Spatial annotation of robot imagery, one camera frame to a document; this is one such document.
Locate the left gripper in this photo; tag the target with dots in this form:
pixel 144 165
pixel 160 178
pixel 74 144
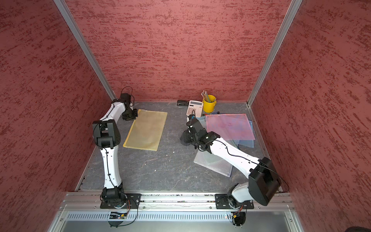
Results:
pixel 133 116

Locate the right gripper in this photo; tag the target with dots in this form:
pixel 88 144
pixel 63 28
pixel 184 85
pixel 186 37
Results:
pixel 189 131

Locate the dark grey cloth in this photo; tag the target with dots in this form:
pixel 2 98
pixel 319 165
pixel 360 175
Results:
pixel 186 138

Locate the yellow mesh document bag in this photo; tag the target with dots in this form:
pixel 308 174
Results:
pixel 146 131

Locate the pink mesh document bag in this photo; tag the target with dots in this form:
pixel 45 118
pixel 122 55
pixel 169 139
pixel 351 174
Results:
pixel 229 126

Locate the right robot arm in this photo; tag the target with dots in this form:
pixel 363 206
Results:
pixel 263 180

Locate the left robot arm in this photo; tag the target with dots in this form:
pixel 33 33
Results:
pixel 107 138

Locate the clear white mesh document bag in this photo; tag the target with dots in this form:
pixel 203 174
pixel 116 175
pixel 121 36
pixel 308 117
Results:
pixel 213 162

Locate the green mesh document bag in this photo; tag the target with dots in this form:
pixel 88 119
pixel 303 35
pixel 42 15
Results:
pixel 202 121

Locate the blue mesh document bag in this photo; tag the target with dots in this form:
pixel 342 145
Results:
pixel 248 141

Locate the yellow mug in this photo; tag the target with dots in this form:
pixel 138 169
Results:
pixel 208 106

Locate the pink calculator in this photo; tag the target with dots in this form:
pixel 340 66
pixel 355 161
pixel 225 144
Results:
pixel 195 108

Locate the black stapler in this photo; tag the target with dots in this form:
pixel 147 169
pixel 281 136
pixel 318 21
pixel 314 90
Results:
pixel 182 103

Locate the pencils in mug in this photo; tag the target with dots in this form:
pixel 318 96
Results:
pixel 205 96

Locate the right black connector box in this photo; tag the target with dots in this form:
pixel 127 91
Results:
pixel 238 217

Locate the perforated metal strip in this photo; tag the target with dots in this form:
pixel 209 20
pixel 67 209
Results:
pixel 153 216

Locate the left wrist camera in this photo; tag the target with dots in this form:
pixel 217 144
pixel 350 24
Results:
pixel 125 98

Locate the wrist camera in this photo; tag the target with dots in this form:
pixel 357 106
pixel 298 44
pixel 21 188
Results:
pixel 125 98
pixel 191 119

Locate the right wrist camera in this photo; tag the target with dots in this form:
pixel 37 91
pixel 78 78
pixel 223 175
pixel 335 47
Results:
pixel 191 119

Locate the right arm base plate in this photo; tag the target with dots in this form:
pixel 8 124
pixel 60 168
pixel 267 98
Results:
pixel 224 201

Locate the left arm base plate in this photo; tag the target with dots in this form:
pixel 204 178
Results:
pixel 119 203

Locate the left circuit board with cables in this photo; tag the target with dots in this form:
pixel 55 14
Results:
pixel 116 218

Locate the aluminium front rail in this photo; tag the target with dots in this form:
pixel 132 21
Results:
pixel 171 201

